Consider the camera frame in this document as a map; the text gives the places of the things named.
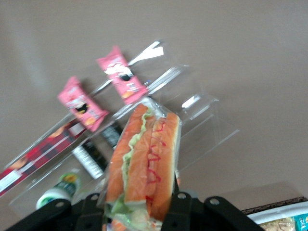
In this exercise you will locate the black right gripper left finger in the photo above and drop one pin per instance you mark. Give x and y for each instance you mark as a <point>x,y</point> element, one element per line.
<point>60,216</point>

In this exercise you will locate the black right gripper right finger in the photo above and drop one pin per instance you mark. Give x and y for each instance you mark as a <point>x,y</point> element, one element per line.
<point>211,214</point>

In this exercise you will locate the triangular sandwich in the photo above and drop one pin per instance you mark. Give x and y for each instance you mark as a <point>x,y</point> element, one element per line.
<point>144,156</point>

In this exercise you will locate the white rectangular snack tray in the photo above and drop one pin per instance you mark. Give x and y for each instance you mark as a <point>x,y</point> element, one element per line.
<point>272,213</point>

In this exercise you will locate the green lid jar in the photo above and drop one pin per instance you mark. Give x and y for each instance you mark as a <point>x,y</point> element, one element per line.
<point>60,190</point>

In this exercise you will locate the red plaid biscuit box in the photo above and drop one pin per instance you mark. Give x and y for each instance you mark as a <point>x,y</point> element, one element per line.
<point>41,156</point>

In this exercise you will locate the small black box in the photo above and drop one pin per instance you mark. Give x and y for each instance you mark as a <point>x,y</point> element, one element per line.
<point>90,160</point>
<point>111,134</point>

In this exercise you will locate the clear bag of snacks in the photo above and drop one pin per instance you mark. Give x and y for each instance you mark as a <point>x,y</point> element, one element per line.
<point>276,226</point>

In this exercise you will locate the teal snack pack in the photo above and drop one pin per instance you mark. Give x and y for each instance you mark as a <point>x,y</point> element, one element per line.
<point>302,221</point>

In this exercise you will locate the clear acrylic display stand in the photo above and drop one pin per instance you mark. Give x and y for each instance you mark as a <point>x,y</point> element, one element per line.
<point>204,115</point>

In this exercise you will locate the pink snack pack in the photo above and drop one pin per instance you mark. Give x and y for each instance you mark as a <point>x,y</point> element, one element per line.
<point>83,103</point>
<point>121,74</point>

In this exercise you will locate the brown table cover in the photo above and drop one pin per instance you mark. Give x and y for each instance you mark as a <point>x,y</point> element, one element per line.
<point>216,48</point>

